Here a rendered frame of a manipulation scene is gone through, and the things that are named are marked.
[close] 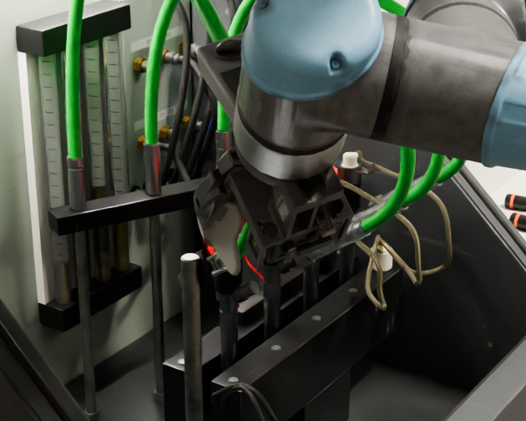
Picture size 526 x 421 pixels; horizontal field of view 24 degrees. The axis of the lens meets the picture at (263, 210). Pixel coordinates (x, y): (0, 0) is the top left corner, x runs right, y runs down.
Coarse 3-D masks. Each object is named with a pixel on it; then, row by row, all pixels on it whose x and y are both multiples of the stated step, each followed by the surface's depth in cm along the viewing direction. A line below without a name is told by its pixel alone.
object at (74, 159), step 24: (72, 0) 120; (192, 0) 98; (72, 24) 121; (216, 24) 97; (72, 48) 123; (72, 72) 124; (72, 96) 126; (72, 120) 127; (72, 144) 128; (72, 168) 129; (240, 240) 100
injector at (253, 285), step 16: (224, 272) 121; (240, 272) 122; (224, 288) 122; (240, 288) 122; (256, 288) 121; (224, 304) 123; (224, 320) 124; (224, 336) 125; (224, 352) 125; (224, 368) 126
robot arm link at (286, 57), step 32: (256, 0) 68; (288, 0) 67; (320, 0) 67; (352, 0) 67; (256, 32) 67; (288, 32) 66; (320, 32) 66; (352, 32) 67; (384, 32) 69; (256, 64) 68; (288, 64) 66; (320, 64) 66; (352, 64) 66; (384, 64) 68; (256, 96) 71; (288, 96) 68; (320, 96) 68; (352, 96) 69; (256, 128) 74; (288, 128) 72; (320, 128) 72; (352, 128) 71
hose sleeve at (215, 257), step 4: (216, 252) 104; (212, 256) 105; (216, 256) 104; (208, 260) 105; (212, 260) 104; (216, 260) 104; (220, 260) 103; (212, 264) 105; (216, 264) 104; (220, 264) 103; (224, 264) 103; (212, 268) 105; (216, 268) 104; (220, 268) 104; (224, 268) 104; (212, 272) 106; (216, 272) 105; (220, 272) 105; (212, 276) 107
